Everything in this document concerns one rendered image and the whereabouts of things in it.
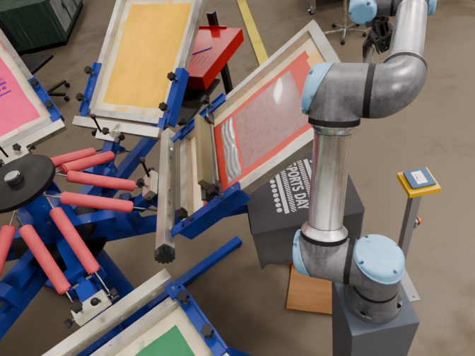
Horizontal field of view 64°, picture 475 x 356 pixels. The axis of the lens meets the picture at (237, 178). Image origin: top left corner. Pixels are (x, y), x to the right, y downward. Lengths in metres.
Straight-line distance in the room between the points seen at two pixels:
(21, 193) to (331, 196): 1.20
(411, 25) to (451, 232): 2.00
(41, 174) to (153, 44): 0.98
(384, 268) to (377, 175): 2.19
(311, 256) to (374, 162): 2.28
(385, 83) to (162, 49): 1.57
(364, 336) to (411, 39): 0.75
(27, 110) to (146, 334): 1.51
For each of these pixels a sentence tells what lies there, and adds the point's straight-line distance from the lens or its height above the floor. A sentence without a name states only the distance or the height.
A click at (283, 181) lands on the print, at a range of 1.76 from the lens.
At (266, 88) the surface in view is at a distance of 1.60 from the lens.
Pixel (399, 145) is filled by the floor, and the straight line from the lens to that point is 3.36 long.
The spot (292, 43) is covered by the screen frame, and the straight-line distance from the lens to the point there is 1.62.
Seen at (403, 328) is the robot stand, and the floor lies 1.18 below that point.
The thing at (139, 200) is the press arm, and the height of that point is 1.07.
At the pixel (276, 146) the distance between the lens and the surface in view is 1.33.
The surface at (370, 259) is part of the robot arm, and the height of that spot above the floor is 1.43.
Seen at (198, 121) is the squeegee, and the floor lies 1.30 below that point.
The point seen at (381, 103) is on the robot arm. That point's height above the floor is 1.75.
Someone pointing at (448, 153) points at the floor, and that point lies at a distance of 3.36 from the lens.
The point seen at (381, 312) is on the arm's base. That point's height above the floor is 1.25.
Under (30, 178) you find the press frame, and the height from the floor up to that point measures 1.32.
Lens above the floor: 2.24
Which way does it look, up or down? 45 degrees down
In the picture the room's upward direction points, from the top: 15 degrees counter-clockwise
